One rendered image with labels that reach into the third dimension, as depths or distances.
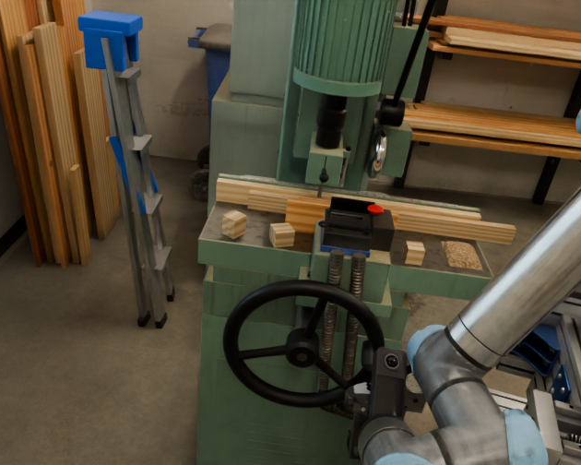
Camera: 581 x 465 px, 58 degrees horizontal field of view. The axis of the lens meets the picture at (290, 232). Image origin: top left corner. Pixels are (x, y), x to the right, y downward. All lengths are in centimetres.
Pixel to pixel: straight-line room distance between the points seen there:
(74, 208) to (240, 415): 142
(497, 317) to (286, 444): 86
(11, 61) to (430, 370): 200
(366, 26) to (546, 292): 56
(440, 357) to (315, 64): 57
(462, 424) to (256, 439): 84
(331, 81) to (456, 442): 64
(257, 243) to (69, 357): 124
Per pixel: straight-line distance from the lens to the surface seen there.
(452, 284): 111
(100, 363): 212
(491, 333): 68
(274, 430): 139
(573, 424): 110
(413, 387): 119
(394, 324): 116
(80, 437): 190
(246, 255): 106
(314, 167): 109
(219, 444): 146
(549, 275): 66
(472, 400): 67
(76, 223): 252
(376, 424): 71
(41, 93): 235
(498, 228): 125
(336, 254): 92
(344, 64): 100
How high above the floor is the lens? 145
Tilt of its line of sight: 29 degrees down
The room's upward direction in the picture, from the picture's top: 7 degrees clockwise
